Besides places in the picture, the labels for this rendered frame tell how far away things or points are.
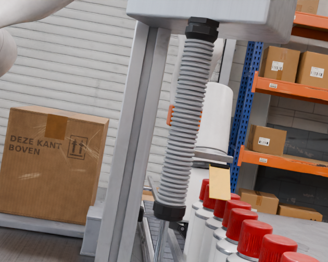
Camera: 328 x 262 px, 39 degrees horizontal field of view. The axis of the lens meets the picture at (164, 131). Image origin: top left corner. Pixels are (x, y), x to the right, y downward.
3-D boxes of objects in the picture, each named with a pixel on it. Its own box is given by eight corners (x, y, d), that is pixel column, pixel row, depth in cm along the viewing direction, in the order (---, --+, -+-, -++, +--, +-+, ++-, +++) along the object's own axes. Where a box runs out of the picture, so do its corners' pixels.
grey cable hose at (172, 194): (186, 225, 47) (224, 21, 46) (152, 220, 47) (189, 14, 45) (181, 216, 50) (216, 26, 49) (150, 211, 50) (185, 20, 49)
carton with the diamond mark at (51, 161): (87, 226, 118) (105, 123, 117) (-8, 211, 116) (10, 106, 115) (95, 200, 148) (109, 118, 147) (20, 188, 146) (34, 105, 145)
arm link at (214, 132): (174, 153, 89) (192, 144, 80) (182, 91, 93) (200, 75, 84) (213, 161, 91) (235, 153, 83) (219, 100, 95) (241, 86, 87)
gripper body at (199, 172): (180, 155, 81) (172, 219, 78) (236, 165, 82) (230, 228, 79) (173, 164, 88) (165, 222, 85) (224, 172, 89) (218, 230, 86)
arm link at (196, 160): (184, 144, 81) (183, 160, 80) (232, 152, 82) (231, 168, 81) (176, 154, 89) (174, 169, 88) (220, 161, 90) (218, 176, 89)
